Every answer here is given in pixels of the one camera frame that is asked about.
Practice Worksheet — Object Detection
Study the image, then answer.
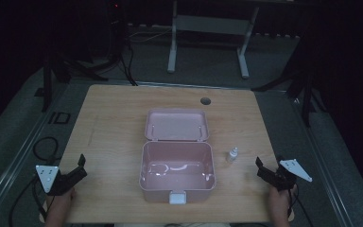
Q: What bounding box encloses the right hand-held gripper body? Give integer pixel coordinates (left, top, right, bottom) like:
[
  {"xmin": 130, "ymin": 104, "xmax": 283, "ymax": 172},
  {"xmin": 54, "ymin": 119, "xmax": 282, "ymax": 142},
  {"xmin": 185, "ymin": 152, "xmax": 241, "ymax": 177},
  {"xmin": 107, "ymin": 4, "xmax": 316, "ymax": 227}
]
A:
[{"xmin": 269, "ymin": 158, "xmax": 314, "ymax": 192}]

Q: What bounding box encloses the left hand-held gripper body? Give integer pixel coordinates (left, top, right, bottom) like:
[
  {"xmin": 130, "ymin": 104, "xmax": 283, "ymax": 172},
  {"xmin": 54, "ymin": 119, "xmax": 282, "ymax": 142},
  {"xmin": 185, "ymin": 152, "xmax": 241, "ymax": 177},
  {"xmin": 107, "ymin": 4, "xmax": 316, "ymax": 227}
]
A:
[{"xmin": 35, "ymin": 165, "xmax": 80, "ymax": 197}]

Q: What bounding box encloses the small clear dropper bottle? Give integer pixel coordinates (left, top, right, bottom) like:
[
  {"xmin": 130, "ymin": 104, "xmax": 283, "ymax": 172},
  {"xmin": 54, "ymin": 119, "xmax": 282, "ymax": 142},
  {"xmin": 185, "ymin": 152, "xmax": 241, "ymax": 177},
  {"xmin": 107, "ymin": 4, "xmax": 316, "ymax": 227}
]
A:
[{"xmin": 225, "ymin": 146, "xmax": 239, "ymax": 165}]

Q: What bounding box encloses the pink plastic box with lid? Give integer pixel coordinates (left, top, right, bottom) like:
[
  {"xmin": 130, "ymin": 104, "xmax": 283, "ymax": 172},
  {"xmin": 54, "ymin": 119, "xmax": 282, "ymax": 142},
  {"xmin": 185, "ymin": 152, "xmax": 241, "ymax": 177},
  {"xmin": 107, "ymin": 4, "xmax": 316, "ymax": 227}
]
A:
[{"xmin": 138, "ymin": 108, "xmax": 217, "ymax": 205}]

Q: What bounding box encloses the person's left hand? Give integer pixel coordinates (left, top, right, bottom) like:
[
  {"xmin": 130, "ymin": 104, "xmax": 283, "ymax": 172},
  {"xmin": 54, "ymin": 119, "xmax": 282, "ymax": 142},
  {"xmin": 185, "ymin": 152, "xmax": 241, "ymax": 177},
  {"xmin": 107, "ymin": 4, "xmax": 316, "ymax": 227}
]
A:
[{"xmin": 48, "ymin": 186, "xmax": 77, "ymax": 206}]

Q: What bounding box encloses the person's right hand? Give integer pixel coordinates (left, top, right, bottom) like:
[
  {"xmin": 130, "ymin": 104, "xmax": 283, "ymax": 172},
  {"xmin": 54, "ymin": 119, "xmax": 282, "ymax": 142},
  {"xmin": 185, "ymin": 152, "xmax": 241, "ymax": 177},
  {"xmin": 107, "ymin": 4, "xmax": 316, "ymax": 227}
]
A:
[{"xmin": 267, "ymin": 183, "xmax": 299, "ymax": 212}]

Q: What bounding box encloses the black tripod stand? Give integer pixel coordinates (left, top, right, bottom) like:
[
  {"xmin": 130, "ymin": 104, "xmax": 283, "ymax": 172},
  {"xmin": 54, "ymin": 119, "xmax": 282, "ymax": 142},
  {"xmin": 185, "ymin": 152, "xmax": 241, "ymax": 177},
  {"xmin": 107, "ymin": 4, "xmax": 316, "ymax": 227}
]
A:
[
  {"xmin": 251, "ymin": 61, "xmax": 327, "ymax": 129},
  {"xmin": 41, "ymin": 51, "xmax": 110, "ymax": 114}
]

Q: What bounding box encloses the black device with red light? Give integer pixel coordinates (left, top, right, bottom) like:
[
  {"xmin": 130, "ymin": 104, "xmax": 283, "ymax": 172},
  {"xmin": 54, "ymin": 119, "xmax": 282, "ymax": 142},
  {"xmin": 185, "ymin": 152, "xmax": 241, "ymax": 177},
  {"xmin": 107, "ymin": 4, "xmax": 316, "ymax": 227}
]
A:
[{"xmin": 105, "ymin": 0, "xmax": 129, "ymax": 65}]

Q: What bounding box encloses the white metal stand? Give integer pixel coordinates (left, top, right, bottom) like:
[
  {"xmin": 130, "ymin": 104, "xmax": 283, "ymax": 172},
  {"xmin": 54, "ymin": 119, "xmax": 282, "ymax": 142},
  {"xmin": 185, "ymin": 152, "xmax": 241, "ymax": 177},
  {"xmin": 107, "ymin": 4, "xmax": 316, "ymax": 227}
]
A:
[{"xmin": 166, "ymin": 0, "xmax": 261, "ymax": 80}]

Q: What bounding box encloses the right hand-held gripper black cable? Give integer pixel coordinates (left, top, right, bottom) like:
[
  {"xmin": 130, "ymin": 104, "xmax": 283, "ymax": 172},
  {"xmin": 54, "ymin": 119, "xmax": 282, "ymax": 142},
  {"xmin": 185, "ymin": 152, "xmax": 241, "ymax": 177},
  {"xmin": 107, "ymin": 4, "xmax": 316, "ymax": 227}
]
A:
[{"xmin": 286, "ymin": 183, "xmax": 316, "ymax": 227}]

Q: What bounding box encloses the hand-held gripper black cable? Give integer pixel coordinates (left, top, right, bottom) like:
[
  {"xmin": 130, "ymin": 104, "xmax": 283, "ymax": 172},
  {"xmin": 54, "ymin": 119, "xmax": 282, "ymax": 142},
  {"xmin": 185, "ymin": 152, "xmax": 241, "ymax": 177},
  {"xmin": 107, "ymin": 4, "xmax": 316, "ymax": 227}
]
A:
[
  {"xmin": 8, "ymin": 136, "xmax": 61, "ymax": 227},
  {"xmin": 286, "ymin": 183, "xmax": 316, "ymax": 227}
]

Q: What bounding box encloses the left hand-held gripper black cable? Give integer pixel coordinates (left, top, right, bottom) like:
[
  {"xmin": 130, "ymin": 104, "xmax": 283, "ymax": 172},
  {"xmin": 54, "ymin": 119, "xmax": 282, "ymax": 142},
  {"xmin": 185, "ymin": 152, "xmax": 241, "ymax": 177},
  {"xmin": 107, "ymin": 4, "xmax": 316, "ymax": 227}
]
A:
[{"xmin": 8, "ymin": 136, "xmax": 61, "ymax": 227}]

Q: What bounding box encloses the black floor cable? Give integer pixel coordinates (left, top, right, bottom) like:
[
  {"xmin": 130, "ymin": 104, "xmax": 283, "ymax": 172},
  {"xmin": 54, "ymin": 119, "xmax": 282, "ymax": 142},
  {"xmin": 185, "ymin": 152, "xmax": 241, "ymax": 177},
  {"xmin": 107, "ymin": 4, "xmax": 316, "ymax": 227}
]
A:
[{"xmin": 119, "ymin": 29, "xmax": 174, "ymax": 87}]

